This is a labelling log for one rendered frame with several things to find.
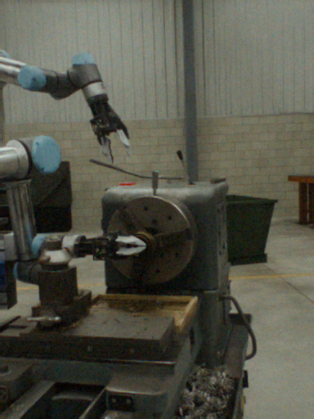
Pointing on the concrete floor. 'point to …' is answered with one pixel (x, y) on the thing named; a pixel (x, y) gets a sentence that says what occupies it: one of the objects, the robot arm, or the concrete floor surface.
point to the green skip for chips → (248, 228)
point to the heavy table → (305, 197)
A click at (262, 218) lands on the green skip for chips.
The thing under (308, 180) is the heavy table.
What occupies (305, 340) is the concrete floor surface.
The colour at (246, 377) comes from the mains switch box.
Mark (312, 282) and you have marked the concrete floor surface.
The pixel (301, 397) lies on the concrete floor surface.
